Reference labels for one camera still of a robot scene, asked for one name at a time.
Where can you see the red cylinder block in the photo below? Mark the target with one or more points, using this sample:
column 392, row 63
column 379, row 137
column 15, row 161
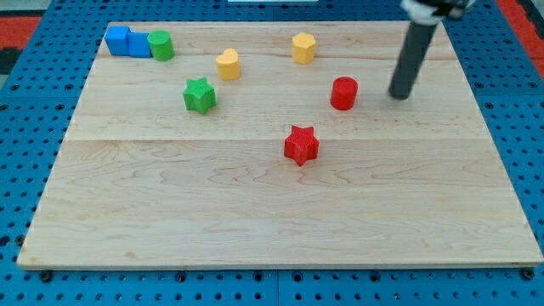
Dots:
column 343, row 93

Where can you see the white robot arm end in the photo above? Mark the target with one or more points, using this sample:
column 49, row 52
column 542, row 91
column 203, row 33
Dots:
column 431, row 12

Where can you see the yellow hexagon block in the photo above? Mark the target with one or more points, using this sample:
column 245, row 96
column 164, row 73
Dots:
column 303, row 48

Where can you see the wooden board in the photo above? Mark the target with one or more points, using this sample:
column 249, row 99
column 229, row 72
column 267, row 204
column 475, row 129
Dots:
column 141, row 183

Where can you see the red star block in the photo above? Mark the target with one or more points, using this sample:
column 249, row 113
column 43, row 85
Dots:
column 301, row 145

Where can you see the green star block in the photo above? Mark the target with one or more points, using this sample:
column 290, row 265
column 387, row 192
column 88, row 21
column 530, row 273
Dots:
column 199, row 95

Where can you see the yellow heart block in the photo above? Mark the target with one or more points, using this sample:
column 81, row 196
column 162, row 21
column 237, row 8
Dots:
column 228, row 65

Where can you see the green cylinder block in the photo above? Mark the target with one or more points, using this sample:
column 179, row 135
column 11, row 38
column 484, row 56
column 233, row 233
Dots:
column 161, row 45

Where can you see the blue cube block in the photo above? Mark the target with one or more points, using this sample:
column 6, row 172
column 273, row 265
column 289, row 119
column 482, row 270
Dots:
column 138, row 46

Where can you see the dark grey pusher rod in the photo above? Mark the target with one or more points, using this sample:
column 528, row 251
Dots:
column 414, row 49

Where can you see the blue pentagon block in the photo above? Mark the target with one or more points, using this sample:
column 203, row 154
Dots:
column 116, row 39

